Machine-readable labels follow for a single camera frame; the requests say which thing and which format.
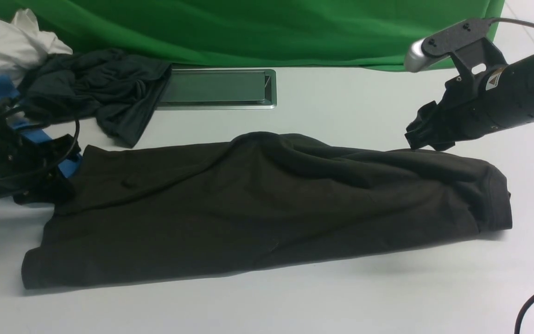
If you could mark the dark teal crumpled garment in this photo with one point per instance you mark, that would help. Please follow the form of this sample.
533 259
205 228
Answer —
120 90

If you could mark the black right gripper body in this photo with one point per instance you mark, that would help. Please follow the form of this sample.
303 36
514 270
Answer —
498 99

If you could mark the green backdrop cloth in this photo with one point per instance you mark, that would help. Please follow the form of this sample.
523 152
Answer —
374 34

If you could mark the blue crumpled garment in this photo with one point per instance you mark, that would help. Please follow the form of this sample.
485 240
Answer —
8 91

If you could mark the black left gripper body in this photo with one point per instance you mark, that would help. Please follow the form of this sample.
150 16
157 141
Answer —
29 171

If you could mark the white crumpled garment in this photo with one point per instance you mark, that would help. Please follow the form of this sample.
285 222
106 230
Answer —
23 46

